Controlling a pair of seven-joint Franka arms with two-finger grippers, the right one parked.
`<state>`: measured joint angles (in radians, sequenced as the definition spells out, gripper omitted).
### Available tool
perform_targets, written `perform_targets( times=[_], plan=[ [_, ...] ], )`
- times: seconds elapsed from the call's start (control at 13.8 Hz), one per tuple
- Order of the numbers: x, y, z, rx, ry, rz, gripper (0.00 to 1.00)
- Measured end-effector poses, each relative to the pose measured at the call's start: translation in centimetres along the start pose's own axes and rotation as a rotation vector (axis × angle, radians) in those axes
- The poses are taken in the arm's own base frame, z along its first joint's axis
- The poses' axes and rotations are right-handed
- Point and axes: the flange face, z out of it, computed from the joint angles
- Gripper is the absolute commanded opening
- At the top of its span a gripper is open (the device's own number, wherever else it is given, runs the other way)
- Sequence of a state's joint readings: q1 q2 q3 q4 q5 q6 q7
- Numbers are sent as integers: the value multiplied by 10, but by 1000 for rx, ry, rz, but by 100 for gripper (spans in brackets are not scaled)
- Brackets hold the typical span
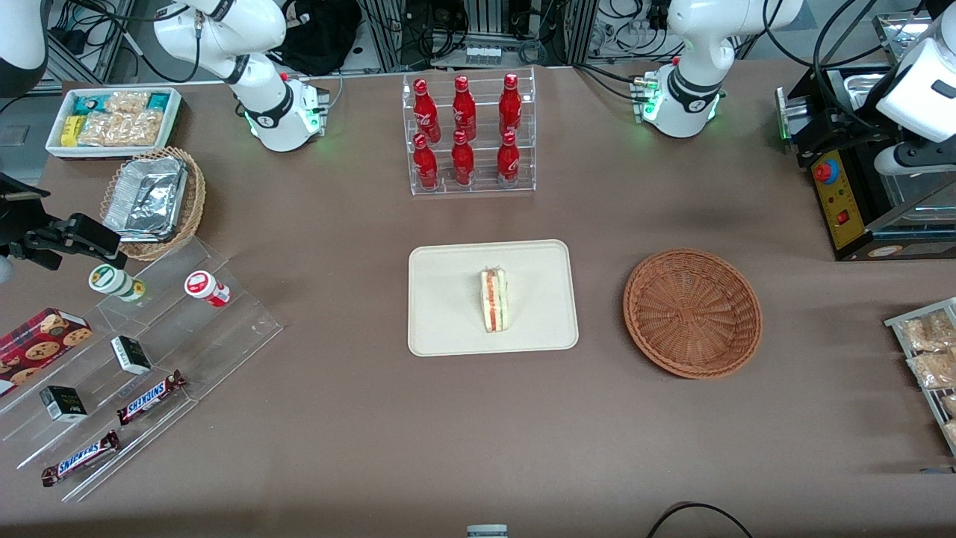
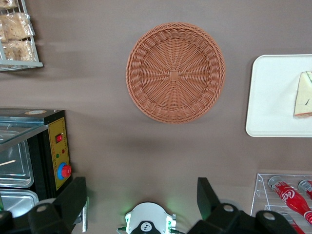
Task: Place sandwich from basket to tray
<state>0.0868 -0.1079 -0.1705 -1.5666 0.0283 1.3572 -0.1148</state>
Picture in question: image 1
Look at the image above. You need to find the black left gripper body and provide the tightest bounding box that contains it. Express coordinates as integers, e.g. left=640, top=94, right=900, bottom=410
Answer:
left=798, top=112, right=901, bottom=167

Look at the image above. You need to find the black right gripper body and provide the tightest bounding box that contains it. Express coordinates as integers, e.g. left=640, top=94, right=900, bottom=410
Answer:
left=0, top=173, right=49, bottom=247

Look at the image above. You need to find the triangle sandwich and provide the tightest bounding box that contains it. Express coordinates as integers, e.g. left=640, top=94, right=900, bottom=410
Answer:
left=479, top=268, right=510, bottom=334

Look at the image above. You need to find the aluminium foil tray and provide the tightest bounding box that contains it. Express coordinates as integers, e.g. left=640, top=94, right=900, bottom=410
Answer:
left=103, top=155, right=189, bottom=243

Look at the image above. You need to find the light wicker basket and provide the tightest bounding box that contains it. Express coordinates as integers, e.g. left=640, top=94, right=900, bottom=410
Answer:
left=99, top=146, right=207, bottom=262

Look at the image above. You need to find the tray of packaged snacks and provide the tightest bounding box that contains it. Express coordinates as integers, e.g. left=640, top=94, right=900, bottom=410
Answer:
left=884, top=297, right=956, bottom=457

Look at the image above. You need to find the round brown wicker basket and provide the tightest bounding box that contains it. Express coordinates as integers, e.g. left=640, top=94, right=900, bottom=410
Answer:
left=622, top=248, right=763, bottom=380

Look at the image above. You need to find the cream rectangular tray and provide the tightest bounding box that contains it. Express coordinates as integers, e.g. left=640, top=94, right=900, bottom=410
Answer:
left=407, top=239, right=580, bottom=358

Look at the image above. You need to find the green lid cup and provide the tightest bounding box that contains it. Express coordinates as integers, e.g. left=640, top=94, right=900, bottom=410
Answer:
left=88, top=264, right=147, bottom=303

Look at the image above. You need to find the white rectangular snack bin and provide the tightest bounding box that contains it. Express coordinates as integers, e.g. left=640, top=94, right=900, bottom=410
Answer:
left=45, top=87, right=183, bottom=161

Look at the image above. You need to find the black machine yellow panel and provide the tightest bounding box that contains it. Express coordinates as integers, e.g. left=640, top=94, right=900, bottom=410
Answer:
left=775, top=64, right=956, bottom=262

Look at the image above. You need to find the clear rice cracker bag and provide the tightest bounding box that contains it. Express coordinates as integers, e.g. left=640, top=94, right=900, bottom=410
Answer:
left=105, top=90, right=151, bottom=115
left=78, top=110, right=163, bottom=147

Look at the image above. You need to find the silver metal pan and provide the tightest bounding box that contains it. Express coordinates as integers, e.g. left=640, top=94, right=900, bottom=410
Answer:
left=872, top=11, right=934, bottom=64

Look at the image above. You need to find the red lid cup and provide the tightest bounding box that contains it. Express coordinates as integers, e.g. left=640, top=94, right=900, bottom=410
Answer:
left=184, top=270, right=232, bottom=309

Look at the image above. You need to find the small black box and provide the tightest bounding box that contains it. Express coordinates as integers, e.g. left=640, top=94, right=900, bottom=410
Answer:
left=111, top=336, right=152, bottom=376
left=39, top=386, right=89, bottom=424

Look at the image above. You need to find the red cookie box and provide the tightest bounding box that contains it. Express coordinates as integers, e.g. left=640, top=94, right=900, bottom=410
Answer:
left=0, top=307, right=94, bottom=398

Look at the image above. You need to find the clear acrylic stepped shelf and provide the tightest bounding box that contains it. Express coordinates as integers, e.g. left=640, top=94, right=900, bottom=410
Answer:
left=0, top=238, right=285, bottom=503

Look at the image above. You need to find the snickers chocolate bar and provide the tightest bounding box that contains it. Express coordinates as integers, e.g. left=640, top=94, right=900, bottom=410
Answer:
left=117, top=370, right=187, bottom=427
left=41, top=430, right=122, bottom=488

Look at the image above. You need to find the black bag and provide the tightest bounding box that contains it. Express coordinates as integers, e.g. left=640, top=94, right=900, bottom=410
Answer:
left=273, top=0, right=363, bottom=77

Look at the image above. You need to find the red cola bottle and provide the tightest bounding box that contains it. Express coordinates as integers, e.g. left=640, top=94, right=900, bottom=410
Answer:
left=452, top=75, right=477, bottom=143
left=498, top=72, right=523, bottom=139
left=412, top=133, right=440, bottom=191
left=413, top=78, right=441, bottom=144
left=451, top=130, right=476, bottom=188
left=497, top=131, right=521, bottom=186

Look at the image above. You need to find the clear acrylic bottle rack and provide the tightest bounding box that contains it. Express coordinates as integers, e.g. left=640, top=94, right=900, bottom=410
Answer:
left=402, top=66, right=537, bottom=197

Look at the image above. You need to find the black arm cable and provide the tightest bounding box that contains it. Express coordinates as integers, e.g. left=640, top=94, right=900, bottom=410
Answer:
left=762, top=0, right=897, bottom=135

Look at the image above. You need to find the black table cable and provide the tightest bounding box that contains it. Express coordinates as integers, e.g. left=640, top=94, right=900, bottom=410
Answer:
left=646, top=502, right=754, bottom=538

